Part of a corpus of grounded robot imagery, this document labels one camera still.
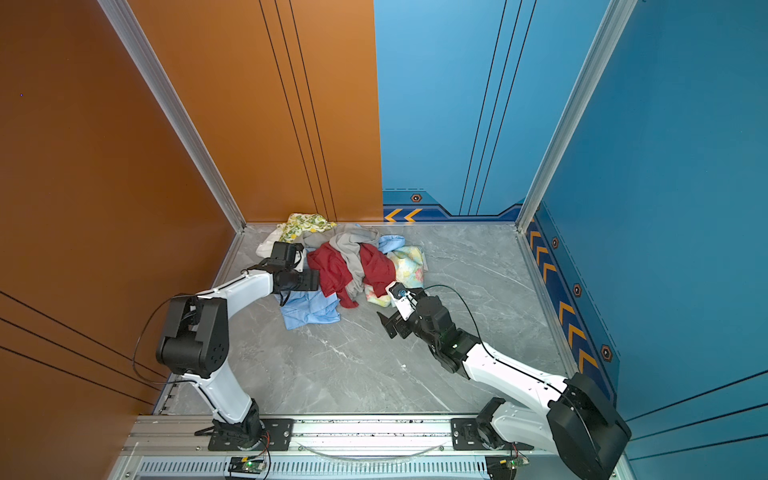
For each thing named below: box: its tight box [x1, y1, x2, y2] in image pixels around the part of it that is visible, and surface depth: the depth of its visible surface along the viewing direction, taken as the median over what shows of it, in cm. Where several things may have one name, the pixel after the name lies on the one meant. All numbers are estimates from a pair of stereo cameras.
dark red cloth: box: [307, 241, 396, 309], surface depth 96 cm
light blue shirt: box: [279, 234, 406, 330], surface depth 95 cm
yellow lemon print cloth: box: [256, 213, 337, 259], surface depth 118 cm
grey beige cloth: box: [302, 224, 380, 300], surface depth 98 cm
